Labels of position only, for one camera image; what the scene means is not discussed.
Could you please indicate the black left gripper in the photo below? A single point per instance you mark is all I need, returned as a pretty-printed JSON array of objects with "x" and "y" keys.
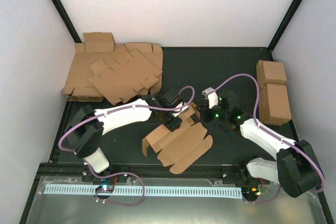
[{"x": 176, "y": 124}]

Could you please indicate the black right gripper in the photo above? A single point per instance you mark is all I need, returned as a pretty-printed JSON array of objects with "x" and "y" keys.
[{"x": 205, "y": 113}]

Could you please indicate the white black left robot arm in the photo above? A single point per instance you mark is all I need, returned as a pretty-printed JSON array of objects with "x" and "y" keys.
[{"x": 84, "y": 132}]

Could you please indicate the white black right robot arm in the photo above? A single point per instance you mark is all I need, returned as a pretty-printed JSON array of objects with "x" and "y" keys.
[{"x": 294, "y": 166}]

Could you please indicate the folded cardboard box front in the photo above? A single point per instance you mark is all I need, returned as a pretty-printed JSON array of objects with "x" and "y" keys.
[{"x": 274, "y": 108}]

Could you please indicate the small folded cardboard box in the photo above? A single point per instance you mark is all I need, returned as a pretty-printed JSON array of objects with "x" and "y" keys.
[{"x": 98, "y": 42}]

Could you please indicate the loose top cardboard blank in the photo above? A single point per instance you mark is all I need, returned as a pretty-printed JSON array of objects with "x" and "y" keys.
[{"x": 123, "y": 74}]

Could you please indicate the stack of flat cardboard blanks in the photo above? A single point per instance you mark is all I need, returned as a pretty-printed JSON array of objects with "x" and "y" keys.
[{"x": 78, "y": 86}]

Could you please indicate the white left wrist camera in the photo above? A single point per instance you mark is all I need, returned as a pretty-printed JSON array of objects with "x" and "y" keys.
[{"x": 180, "y": 109}]

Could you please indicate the light blue slotted cable duct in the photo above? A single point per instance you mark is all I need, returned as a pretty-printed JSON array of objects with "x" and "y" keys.
[{"x": 148, "y": 191}]

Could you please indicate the metal base plate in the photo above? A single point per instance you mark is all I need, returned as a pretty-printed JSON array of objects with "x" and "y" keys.
[{"x": 272, "y": 207}]

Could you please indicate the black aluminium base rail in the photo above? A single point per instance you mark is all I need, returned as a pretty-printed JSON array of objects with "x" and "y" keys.
[{"x": 229, "y": 174}]

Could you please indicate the black left corner frame post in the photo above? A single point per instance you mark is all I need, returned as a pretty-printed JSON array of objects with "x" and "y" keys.
[{"x": 66, "y": 20}]

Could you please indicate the black corner frame post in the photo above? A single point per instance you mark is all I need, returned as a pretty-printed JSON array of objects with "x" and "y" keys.
[
  {"x": 66, "y": 20},
  {"x": 293, "y": 7}
]

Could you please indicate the black right corner frame post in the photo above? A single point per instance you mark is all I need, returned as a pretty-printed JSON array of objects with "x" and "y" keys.
[{"x": 293, "y": 7}]

